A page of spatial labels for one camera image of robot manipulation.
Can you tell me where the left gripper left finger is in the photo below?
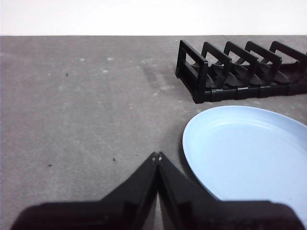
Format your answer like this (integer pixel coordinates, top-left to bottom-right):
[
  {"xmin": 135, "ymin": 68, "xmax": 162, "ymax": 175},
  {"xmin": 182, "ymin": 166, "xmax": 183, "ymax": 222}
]
[{"xmin": 11, "ymin": 151, "xmax": 159, "ymax": 230}]

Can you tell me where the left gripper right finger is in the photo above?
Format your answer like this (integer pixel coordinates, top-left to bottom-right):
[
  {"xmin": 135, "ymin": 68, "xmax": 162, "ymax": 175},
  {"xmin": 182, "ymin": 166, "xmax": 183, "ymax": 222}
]
[{"xmin": 157, "ymin": 150, "xmax": 306, "ymax": 230}]

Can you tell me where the blue round plate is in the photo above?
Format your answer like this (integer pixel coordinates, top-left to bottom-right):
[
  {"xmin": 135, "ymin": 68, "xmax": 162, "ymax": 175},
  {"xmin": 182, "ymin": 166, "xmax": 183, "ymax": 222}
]
[{"xmin": 182, "ymin": 105, "xmax": 307, "ymax": 227}]

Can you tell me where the black plate rack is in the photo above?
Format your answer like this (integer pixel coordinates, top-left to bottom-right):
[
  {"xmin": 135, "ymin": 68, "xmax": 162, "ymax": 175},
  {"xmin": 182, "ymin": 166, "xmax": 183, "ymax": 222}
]
[{"xmin": 175, "ymin": 39, "xmax": 307, "ymax": 104}]

